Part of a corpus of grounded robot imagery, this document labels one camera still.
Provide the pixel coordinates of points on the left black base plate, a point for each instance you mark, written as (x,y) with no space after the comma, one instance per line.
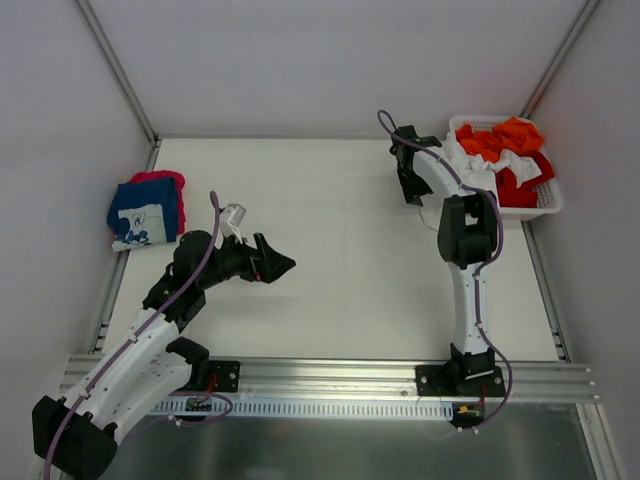
(214,376)

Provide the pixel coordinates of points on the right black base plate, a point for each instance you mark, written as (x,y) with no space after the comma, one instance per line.
(440,380)

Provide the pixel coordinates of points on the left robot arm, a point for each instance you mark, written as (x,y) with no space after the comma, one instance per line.
(79,432)

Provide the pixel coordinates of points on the orange t-shirt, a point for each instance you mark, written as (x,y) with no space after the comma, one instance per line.
(518,136)

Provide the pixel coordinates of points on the red t-shirt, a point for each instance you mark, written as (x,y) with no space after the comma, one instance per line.
(520,176)

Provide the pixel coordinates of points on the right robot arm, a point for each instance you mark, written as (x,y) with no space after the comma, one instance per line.
(469,236)

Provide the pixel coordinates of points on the white slotted cable duct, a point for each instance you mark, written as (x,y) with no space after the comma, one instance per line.
(404,409)

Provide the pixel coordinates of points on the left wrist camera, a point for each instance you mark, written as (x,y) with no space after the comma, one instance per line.
(231,218)

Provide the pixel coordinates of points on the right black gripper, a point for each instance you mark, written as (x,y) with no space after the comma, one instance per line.
(406,161)

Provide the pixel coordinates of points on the folded blue printed t-shirt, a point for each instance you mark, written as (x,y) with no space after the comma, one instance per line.
(138,219)

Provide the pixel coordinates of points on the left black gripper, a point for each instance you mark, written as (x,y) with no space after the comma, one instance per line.
(260,258)

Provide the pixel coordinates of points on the aluminium mounting rail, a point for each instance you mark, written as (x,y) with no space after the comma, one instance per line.
(387,380)

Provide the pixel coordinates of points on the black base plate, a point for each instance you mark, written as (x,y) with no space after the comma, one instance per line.
(440,380)
(214,376)

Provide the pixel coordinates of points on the aluminium frame post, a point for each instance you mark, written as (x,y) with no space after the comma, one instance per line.
(568,41)
(116,68)

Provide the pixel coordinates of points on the right aluminium frame post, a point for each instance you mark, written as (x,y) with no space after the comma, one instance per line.
(568,41)

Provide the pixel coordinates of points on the white plastic basket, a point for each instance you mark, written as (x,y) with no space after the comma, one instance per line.
(482,123)

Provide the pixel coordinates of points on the white t-shirt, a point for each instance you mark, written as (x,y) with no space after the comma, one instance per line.
(475,172)

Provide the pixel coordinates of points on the left aluminium frame post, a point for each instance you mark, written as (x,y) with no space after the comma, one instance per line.
(116,68)

